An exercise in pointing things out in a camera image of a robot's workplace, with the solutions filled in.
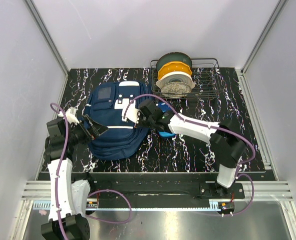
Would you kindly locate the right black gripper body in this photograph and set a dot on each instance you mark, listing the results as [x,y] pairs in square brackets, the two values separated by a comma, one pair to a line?
[146,122]

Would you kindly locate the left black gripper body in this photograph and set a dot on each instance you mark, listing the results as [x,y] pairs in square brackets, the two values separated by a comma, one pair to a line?
[77,134]

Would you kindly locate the blue dinosaur pencil case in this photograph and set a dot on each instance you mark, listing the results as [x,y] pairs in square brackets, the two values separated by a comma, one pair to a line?
[165,108]

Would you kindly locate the navy blue student backpack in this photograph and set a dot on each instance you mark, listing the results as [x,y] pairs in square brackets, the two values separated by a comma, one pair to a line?
[104,106]

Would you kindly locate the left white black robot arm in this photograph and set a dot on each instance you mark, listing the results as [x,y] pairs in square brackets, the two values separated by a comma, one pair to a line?
[67,219]

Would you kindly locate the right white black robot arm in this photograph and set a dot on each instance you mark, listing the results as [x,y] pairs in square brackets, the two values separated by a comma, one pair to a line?
[226,146]

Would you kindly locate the patterned beige plate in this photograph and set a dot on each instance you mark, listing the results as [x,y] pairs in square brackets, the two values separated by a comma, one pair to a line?
[176,89]

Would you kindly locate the orange yellow plate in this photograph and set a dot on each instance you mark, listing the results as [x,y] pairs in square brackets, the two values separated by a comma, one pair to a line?
[174,66]

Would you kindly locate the dark green plate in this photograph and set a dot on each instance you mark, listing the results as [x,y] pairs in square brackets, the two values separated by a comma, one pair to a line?
[174,57]

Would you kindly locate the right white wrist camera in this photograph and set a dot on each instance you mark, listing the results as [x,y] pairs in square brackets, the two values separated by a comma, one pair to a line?
[130,114]

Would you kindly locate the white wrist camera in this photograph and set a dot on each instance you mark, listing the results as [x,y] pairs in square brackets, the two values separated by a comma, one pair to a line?
[70,116]
[130,114]

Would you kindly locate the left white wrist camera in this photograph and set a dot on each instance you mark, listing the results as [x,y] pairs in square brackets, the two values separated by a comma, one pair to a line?
[70,116]

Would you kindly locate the black wire dish rack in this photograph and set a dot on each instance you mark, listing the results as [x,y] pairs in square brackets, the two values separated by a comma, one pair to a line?
[205,74]

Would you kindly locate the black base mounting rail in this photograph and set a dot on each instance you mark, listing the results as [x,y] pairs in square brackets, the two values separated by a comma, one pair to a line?
[167,190]

